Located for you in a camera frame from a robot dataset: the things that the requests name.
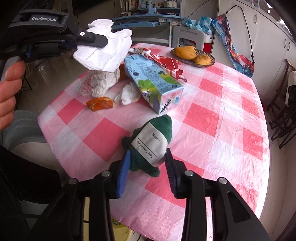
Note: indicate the wooden folding stool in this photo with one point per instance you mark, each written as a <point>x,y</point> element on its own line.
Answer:
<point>281,88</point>

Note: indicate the dark wicker fruit basket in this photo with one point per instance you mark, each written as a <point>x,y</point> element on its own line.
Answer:
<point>191,62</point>

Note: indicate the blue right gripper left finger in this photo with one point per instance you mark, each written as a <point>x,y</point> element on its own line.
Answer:
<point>122,174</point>

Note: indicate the blue study desk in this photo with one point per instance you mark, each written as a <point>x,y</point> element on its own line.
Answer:
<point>151,24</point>

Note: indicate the pink checkered tablecloth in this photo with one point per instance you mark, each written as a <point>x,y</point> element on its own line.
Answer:
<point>219,130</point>

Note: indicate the right yellow mango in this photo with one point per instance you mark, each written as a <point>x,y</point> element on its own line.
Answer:
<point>203,59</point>

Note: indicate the blue milk carton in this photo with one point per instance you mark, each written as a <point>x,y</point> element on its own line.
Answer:
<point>158,88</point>

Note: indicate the orange peel piece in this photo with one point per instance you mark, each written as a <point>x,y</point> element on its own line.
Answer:
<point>100,103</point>

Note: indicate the light blue crumpled cloth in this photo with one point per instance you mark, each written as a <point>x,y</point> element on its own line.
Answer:
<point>203,24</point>

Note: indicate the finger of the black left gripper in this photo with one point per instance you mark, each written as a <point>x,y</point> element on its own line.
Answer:
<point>91,39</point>

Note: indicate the red snack wrapper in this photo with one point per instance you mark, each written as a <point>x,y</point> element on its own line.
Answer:
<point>170,65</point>

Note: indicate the yellow mango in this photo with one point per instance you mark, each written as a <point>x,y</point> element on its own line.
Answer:
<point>203,59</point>
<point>186,52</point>

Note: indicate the white plastic bag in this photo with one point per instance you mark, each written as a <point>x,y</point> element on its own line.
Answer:
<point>97,83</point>

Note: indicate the yellow trash bin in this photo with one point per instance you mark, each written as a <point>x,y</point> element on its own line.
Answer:
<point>121,232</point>

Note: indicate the black folded chair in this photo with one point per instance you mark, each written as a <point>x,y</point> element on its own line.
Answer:
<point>284,122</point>

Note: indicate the person's left hand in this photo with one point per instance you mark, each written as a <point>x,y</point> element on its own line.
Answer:
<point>9,88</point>

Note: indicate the colourful hanging bag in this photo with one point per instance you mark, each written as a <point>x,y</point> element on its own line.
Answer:
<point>240,62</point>

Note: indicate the white plastic stool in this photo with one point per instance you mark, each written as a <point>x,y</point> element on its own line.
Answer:
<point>184,33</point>

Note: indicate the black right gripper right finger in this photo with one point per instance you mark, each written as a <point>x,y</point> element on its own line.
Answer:
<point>173,173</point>

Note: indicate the row of books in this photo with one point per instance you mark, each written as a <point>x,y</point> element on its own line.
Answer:
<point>128,5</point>

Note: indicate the left yellow mango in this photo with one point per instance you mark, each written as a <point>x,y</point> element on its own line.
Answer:
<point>186,52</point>

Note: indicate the white paper sheet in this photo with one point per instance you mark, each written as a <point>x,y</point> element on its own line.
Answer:
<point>109,57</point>

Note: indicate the green plush toy with label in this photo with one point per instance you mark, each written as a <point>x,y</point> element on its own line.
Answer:
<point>148,145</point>

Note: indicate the white tissue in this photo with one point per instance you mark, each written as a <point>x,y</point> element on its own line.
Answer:
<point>129,94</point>

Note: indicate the white wall cabinet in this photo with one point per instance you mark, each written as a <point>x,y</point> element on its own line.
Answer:
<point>257,30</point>

